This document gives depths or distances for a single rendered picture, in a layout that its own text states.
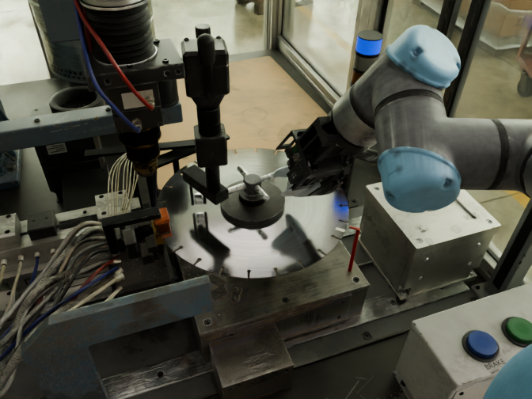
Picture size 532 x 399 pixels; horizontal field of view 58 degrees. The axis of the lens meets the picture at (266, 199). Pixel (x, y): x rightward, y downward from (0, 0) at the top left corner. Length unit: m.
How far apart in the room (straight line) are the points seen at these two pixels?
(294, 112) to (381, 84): 0.93
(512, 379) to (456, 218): 0.76
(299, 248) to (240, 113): 0.77
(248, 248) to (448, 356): 0.32
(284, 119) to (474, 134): 0.96
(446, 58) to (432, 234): 0.41
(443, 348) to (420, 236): 0.22
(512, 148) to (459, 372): 0.34
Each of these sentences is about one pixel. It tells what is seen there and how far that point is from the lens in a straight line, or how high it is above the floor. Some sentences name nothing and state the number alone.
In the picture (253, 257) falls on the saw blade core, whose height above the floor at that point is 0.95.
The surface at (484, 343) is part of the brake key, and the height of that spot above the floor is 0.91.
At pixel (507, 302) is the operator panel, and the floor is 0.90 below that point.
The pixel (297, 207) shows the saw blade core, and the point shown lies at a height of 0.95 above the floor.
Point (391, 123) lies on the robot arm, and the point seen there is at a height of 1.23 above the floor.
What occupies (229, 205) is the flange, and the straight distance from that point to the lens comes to 0.80.
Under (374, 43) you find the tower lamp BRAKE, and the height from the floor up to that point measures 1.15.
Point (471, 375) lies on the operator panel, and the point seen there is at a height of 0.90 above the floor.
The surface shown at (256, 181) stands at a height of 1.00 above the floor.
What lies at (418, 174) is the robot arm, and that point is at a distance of 0.47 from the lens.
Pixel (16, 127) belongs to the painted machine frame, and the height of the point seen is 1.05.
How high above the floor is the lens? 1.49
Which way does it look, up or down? 41 degrees down
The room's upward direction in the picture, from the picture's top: 1 degrees clockwise
